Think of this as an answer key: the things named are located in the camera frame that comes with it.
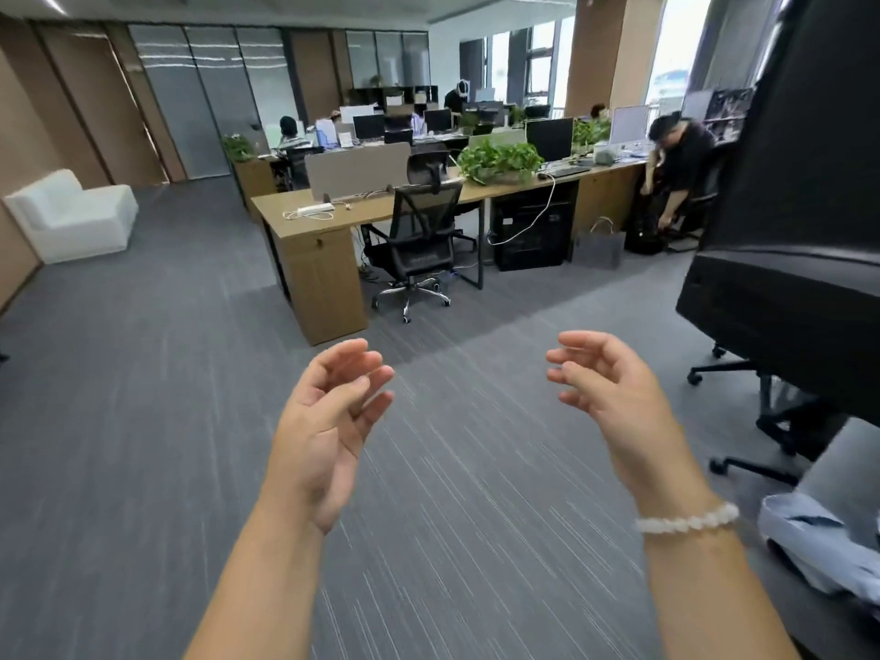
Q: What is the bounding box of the person's right hand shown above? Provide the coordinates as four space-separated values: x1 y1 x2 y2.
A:
546 330 719 517

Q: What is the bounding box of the person's left hand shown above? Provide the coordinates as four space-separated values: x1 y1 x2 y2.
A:
262 338 397 537

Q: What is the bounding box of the person's left forearm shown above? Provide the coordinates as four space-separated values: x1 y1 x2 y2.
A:
183 493 324 660

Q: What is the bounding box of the person's right forearm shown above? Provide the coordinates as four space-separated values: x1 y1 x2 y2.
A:
636 500 803 660

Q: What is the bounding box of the grey paper bag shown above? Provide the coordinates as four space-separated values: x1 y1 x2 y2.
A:
572 216 627 271

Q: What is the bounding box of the long wooden desk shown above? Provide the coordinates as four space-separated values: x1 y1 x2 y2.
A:
250 156 653 347

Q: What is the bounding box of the black under-desk cabinet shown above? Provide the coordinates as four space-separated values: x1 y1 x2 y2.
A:
491 181 580 273

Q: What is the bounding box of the black backpack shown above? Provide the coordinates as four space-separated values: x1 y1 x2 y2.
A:
623 191 667 256

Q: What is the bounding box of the black mesh office chair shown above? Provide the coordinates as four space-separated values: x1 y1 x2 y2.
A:
362 151 466 324

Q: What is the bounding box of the grey desk divider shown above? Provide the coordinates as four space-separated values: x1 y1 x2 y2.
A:
304 142 413 204

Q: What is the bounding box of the large green potted plant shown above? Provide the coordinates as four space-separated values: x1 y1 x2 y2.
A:
456 138 546 187

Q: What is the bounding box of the small green desk plant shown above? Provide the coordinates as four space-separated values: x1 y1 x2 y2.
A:
571 118 612 156

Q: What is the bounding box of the wooden cabinet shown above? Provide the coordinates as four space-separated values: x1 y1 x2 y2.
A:
231 156 281 222

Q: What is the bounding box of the large black office chair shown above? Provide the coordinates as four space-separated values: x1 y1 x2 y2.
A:
675 0 880 489

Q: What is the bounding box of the white-backed monitor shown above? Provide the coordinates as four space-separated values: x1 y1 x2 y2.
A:
609 104 651 147

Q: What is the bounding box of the grey padded seat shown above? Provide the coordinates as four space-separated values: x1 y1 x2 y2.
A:
796 417 880 531

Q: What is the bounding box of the green plant on cabinet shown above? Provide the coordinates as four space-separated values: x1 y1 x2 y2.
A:
219 133 259 164

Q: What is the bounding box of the light blue garment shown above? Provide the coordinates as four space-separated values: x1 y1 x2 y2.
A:
758 492 880 607

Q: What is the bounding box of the white sofa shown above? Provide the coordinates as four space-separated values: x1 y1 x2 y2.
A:
3 169 140 266

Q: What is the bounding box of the frosted glass partition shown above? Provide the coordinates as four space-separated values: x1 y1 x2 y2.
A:
128 23 301 181

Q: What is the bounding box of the white cable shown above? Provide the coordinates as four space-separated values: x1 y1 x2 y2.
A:
486 172 557 247

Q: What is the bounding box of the white bead bracelet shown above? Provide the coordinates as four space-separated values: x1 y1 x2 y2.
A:
633 501 741 537

